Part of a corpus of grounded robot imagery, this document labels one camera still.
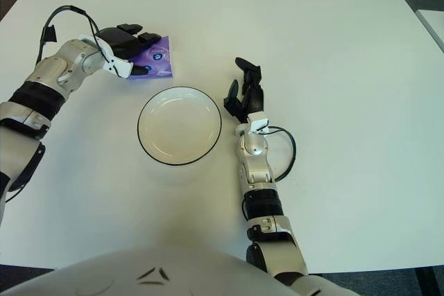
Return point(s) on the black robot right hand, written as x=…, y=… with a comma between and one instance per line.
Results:
x=255, y=100

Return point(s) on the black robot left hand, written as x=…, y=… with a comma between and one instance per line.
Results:
x=121, y=43

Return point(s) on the purple tissue paper pack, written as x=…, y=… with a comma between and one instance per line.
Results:
x=159, y=60

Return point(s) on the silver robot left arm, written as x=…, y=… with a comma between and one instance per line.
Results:
x=52, y=70

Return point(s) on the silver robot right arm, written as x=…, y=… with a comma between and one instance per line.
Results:
x=255, y=145

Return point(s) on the white plate with black rim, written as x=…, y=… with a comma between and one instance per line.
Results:
x=178, y=126

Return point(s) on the grey side table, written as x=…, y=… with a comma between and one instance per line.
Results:
x=433, y=25

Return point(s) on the silver robot torso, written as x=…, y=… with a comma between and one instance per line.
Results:
x=138, y=271

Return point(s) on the black table leg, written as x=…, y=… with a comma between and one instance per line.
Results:
x=424, y=284

